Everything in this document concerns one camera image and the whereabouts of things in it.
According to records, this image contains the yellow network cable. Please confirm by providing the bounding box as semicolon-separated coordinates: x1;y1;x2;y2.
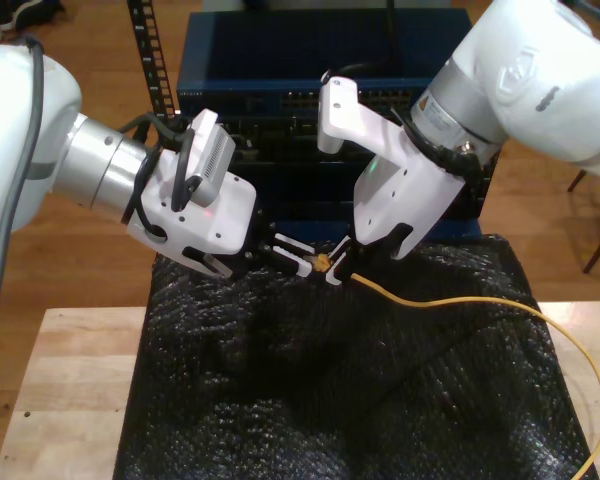
304;252;600;480

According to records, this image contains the black bubble mat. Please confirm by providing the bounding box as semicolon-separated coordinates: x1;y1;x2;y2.
112;232;599;480

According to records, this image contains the black rack server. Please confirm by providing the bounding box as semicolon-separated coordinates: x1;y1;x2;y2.
219;114;411;166

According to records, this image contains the dark sneaker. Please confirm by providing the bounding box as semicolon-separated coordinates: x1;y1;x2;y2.
0;0;66;31

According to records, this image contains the black rack frame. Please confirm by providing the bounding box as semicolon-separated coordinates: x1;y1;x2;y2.
126;0;501;224

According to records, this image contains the blue network switch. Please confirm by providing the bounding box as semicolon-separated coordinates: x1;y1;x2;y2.
176;9;481;121

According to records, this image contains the grey sheathed cable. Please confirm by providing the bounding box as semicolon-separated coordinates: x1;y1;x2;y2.
0;34;46;336

